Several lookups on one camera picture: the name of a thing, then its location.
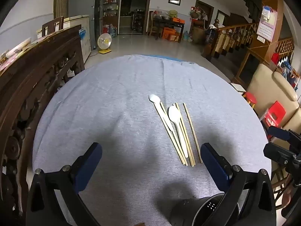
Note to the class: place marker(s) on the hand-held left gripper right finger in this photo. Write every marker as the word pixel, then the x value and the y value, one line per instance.
pixel 214 169

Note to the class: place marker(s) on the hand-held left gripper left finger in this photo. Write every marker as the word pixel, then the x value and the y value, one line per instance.
pixel 89 167

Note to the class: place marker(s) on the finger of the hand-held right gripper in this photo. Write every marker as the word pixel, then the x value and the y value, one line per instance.
pixel 277 153
pixel 278 133

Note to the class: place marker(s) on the black perforated utensil holder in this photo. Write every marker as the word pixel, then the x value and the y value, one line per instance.
pixel 188 209

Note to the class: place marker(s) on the white plastic spoon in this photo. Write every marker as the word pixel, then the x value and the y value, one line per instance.
pixel 174 115
pixel 154 98

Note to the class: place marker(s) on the red plastic square stool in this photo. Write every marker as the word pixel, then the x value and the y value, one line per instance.
pixel 275 113

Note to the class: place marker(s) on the red round stool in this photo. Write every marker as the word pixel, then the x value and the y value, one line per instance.
pixel 250 97

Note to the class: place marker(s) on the beige armchair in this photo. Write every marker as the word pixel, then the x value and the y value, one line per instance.
pixel 270 87

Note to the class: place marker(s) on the white low stool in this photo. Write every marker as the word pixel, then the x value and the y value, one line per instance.
pixel 237 87

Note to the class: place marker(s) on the grey tablecloth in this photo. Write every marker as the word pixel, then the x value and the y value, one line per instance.
pixel 117 98

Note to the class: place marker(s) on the wooden stair railing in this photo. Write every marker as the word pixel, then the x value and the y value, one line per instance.
pixel 232 35

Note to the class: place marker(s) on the blue undercloth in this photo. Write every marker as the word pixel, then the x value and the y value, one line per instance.
pixel 174 58

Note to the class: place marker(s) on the round white fan heater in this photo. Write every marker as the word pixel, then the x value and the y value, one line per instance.
pixel 104 41

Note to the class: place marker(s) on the white chest freezer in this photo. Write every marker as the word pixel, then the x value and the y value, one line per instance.
pixel 83 37

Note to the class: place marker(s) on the large blue water bottle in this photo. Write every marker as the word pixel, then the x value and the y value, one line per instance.
pixel 112 31
pixel 187 36

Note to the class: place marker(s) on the red bag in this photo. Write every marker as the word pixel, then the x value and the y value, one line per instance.
pixel 105 29

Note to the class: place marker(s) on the dark wooden chair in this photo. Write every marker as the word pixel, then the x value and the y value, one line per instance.
pixel 53 26
pixel 151 23

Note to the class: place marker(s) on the flat orange box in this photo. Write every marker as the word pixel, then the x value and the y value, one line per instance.
pixel 178 20

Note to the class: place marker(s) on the dark wooden side table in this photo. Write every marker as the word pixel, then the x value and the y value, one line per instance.
pixel 168 23

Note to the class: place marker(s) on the metal kitchen rack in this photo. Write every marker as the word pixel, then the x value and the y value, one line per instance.
pixel 137 20

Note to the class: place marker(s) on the green basin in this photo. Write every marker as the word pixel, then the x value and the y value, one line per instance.
pixel 172 13

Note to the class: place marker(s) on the glass shelf cabinet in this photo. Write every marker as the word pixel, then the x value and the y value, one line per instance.
pixel 110 7

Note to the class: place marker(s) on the grey refrigerator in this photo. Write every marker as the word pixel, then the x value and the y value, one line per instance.
pixel 82 2

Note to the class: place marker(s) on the wall calendar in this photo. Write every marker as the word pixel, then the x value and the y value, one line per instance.
pixel 267 24

